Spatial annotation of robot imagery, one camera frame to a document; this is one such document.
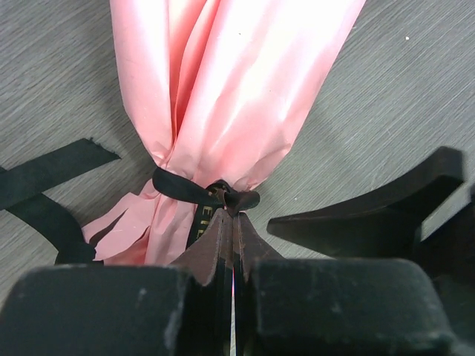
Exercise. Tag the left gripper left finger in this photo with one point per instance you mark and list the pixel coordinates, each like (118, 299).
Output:
(180, 309)

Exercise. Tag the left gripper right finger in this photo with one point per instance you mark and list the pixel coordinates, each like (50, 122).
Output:
(357, 306)

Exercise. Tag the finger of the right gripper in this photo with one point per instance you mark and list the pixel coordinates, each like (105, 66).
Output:
(387, 222)

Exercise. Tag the black ribbon gold lettering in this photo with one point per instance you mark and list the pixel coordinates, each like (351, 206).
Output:
(22, 195)

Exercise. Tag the pink wrapping paper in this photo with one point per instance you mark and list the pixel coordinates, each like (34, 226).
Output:
(219, 90)

